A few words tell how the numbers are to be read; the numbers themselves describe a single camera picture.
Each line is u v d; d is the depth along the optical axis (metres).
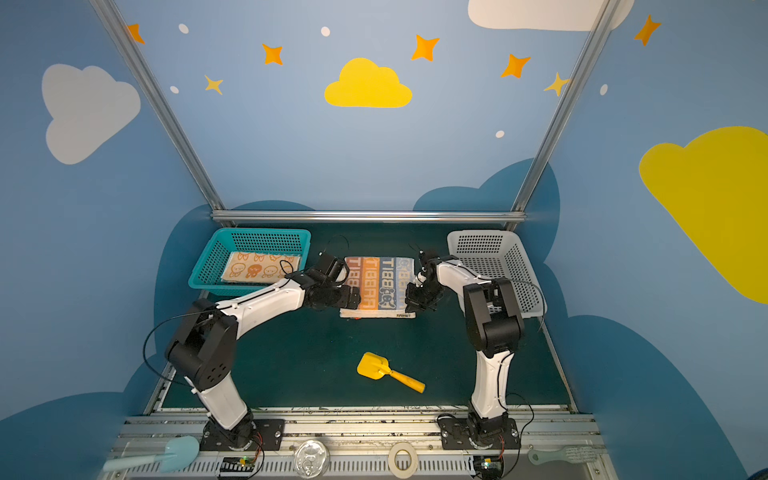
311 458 0.67
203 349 0.47
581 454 0.72
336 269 0.75
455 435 0.74
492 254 1.12
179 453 0.72
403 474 0.69
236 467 0.73
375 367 0.84
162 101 0.84
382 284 1.04
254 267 1.05
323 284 0.72
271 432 0.75
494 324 0.54
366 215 1.13
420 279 0.91
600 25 0.71
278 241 1.32
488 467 0.73
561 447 0.74
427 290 0.85
